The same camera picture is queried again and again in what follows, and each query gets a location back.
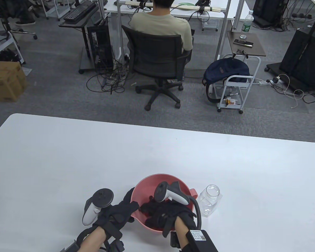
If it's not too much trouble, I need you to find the person's right hand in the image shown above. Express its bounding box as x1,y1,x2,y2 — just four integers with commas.
140,201,197,238

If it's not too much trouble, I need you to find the person's left hand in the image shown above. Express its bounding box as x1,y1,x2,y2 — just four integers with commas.
93,187,140,237

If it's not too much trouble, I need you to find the black and white controller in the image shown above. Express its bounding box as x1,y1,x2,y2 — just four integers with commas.
82,188,114,226
154,181,202,231

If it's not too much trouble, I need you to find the pink salad bowl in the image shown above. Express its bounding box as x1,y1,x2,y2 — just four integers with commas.
130,173,198,232

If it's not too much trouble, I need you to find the clear plastic jar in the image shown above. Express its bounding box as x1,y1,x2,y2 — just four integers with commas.
197,184,223,218

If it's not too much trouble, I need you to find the person's left forearm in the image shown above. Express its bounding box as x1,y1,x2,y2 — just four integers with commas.
76,227,126,252

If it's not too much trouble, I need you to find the person's right forearm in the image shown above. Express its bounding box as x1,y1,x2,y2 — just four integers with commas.
171,217,218,252

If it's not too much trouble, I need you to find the white label tag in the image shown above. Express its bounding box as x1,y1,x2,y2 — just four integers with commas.
190,230,208,241
60,240,79,252

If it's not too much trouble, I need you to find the white metal rolling cart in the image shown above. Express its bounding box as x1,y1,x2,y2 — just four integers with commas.
217,54,261,114

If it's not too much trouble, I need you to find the navy blue backpack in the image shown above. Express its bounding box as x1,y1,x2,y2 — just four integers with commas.
203,58,250,103

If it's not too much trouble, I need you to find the black mesh office chair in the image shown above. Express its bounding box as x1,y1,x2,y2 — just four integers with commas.
122,24,193,111

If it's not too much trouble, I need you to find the black computer tower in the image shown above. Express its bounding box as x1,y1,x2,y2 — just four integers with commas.
87,25,114,71

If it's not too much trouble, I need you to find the brown cardboard box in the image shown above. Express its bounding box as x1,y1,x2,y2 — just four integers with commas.
0,61,28,102

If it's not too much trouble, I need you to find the dark brown side table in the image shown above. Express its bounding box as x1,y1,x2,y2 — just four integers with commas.
227,31,267,57

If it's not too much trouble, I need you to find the black phone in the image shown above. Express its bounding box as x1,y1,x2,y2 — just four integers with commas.
233,39,254,48

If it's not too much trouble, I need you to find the black bag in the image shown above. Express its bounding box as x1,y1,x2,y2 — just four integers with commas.
0,49,23,65

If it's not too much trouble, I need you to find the dark rolling keyboard stand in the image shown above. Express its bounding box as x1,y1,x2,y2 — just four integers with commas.
58,3,114,74

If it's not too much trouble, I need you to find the white metal-legged desk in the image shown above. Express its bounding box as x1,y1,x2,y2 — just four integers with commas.
104,0,246,61

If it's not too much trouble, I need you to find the green label water bottle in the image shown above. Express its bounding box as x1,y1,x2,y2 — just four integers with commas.
240,10,254,39

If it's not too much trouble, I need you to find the black cabinet on wheels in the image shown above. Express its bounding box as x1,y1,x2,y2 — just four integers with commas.
265,28,315,92

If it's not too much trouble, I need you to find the black keyboard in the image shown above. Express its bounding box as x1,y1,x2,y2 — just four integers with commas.
63,1,97,22

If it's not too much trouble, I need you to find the small white wheeled cart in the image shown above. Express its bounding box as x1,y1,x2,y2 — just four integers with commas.
42,0,71,21

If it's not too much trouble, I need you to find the black equipment box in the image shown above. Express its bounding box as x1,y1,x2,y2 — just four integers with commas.
253,0,290,27

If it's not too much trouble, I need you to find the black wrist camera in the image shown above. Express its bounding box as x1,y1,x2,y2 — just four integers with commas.
170,232,181,248

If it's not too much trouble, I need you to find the tangle of black cables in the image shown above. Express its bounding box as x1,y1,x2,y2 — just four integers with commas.
86,59,134,95

